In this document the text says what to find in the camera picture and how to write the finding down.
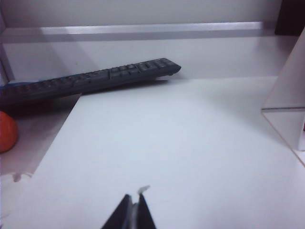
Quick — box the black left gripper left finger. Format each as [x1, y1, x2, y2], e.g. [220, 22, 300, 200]
[101, 194, 133, 229]

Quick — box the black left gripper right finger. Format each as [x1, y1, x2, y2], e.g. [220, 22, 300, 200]
[136, 185, 157, 229]

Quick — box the square frameless mirror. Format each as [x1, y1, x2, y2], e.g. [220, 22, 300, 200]
[261, 30, 305, 152]

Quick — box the black computer keyboard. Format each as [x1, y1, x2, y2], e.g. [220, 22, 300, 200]
[0, 57, 182, 107]

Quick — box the orange ball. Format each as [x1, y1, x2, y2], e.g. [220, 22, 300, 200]
[0, 110, 19, 154]

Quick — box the aluminium partition rail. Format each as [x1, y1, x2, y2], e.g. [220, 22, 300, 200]
[0, 21, 264, 44]

